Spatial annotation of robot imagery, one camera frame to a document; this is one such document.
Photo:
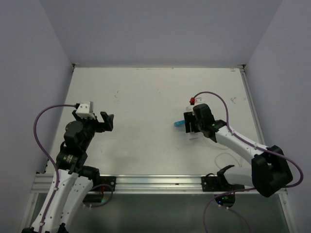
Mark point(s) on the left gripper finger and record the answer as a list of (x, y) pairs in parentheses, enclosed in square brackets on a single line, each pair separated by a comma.
[(76, 117), (107, 124)]

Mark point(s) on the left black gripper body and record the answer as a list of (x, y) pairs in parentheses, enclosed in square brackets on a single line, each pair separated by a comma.
[(93, 125)]

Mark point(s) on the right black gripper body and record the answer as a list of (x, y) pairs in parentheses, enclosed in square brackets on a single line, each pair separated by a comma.
[(199, 124)]

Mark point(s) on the blue plug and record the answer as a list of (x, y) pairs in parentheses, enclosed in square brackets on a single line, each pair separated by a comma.
[(179, 123)]

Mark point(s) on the white power strip socket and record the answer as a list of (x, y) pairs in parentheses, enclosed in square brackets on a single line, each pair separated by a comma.
[(191, 135)]

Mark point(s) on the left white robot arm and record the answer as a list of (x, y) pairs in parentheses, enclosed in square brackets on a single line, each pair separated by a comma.
[(61, 205)]

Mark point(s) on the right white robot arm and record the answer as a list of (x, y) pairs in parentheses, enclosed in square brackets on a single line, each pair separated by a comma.
[(268, 171)]

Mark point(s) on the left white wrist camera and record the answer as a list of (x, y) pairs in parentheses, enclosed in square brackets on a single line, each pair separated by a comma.
[(85, 110)]

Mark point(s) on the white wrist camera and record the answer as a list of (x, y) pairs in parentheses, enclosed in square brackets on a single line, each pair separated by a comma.
[(196, 100), (85, 110)]

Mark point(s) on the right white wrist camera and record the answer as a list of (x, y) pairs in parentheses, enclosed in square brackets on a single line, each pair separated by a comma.
[(196, 100)]

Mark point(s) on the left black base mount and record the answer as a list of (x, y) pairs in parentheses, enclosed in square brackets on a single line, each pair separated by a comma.
[(104, 183)]

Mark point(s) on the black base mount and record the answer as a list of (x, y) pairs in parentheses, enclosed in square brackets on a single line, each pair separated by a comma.
[(215, 183), (104, 183)]

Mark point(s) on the aluminium right side rail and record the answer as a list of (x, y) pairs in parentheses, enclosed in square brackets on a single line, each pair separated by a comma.
[(251, 103)]

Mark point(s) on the aluminium rail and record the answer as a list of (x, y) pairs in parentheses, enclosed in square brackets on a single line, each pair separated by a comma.
[(129, 184), (251, 103)]

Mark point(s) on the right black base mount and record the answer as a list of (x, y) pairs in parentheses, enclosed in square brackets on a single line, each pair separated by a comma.
[(215, 183)]

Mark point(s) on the aluminium front rail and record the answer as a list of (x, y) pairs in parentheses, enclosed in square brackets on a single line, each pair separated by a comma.
[(129, 184)]

